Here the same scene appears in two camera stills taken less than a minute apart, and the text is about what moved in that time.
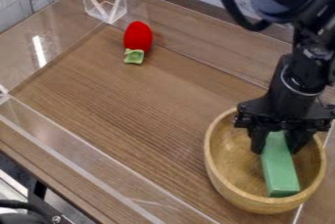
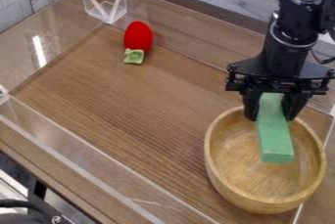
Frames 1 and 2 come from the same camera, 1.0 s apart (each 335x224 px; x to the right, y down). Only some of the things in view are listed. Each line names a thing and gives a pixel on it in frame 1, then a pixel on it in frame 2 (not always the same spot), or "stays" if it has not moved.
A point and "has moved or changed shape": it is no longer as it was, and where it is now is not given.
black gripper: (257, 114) to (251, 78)
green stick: (281, 165) has moved or changed shape
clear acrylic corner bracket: (107, 11) stays
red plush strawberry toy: (139, 39) stays
